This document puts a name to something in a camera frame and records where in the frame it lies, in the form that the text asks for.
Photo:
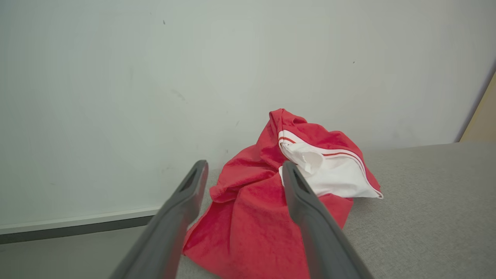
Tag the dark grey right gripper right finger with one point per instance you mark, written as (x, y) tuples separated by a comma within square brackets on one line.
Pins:
[(317, 228)]

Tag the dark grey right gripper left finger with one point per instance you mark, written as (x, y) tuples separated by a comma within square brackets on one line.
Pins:
[(166, 228)]

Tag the red and white garment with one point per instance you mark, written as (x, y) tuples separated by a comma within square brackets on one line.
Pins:
[(255, 217)]

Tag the white and grey baseboard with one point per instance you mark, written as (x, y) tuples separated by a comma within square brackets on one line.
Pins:
[(77, 226)]

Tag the grey fabric sofa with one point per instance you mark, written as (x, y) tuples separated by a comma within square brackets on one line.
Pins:
[(407, 217)]

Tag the beige wooden panel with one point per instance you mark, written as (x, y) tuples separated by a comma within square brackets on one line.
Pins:
[(480, 116)]

